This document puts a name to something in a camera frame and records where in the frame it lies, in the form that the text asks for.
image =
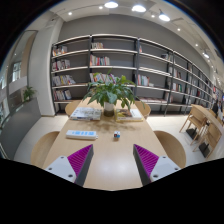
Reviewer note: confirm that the rounded light wood chair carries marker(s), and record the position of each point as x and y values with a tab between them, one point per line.
173	148
43	148
71	108
144	109

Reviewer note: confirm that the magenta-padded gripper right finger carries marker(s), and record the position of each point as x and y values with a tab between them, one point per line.
163	166

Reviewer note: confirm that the wooden frame chair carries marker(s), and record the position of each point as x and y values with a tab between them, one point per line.
213	135
193	118

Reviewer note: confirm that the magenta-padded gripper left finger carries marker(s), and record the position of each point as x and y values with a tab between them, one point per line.
63	166

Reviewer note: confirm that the grey bookshelf unit with books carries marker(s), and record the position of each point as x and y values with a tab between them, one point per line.
113	56

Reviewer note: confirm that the round ceiling lights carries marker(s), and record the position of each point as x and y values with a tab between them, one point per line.
111	4

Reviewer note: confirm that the yellow cover book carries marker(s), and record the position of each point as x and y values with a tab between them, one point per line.
128	115

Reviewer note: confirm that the small white charger block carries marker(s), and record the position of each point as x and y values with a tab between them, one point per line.
116	135

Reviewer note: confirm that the white power strip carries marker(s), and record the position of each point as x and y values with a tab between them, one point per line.
81	134

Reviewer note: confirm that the green potted plant white pot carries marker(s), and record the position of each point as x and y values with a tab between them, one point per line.
110	93

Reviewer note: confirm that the white cover book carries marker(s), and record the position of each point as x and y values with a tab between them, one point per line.
86	113

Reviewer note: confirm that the small distant potted plant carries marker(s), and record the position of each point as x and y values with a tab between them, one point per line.
28	93

